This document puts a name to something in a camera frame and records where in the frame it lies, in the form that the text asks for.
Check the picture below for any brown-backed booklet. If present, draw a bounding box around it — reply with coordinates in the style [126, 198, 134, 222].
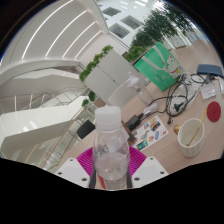
[120, 120, 138, 145]

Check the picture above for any black power adapter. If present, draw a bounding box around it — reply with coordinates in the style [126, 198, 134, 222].
[124, 114, 144, 132]

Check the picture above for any dark blue keyboard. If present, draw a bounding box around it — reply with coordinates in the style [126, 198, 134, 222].
[196, 63, 224, 79]

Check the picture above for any green cat-print tote bag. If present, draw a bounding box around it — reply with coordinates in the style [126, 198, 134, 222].
[133, 42, 185, 92]

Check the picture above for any wide leafy planter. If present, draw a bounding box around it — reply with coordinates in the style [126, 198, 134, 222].
[124, 45, 148, 64]

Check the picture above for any gold spoon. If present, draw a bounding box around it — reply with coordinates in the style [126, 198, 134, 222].
[185, 108, 208, 148]

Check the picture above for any black cable bundle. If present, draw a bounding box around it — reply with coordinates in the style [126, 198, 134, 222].
[165, 73, 214, 125]

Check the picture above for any labelled plastic packet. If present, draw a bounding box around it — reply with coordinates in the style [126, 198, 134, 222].
[199, 82, 217, 100]

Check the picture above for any leafy green plant row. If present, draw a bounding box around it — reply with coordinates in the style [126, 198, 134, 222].
[78, 44, 114, 83]

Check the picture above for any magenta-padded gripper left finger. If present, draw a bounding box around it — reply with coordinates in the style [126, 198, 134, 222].
[54, 147, 95, 189]

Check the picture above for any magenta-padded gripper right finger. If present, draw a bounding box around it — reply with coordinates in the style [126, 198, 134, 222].
[127, 145, 170, 189]

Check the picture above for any white charger block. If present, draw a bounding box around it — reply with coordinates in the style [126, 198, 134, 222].
[143, 102, 159, 116]

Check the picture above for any small leafy planter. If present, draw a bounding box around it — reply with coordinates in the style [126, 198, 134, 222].
[81, 89, 98, 108]

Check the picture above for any colourful sticker sheet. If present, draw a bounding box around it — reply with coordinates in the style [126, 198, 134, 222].
[134, 114, 169, 152]

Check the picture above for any tall green plant hedge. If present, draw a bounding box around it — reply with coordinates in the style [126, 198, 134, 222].
[124, 3, 198, 63]

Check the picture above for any clear white-capped water bottle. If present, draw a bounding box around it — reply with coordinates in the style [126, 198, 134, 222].
[91, 105, 131, 191]

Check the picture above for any white chair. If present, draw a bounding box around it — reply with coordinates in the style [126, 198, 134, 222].
[107, 79, 141, 108]

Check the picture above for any white cabinet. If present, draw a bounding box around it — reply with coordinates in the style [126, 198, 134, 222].
[83, 49, 148, 104]

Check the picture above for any flat round red coaster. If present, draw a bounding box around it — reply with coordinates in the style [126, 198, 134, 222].
[206, 101, 222, 123]

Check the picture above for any clear lidded tumbler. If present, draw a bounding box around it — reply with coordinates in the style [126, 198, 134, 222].
[126, 71, 155, 106]

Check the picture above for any black chair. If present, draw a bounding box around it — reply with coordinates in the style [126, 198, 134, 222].
[76, 119, 97, 140]

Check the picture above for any white grid-pattern mug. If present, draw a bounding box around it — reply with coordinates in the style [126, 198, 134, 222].
[177, 117, 206, 158]

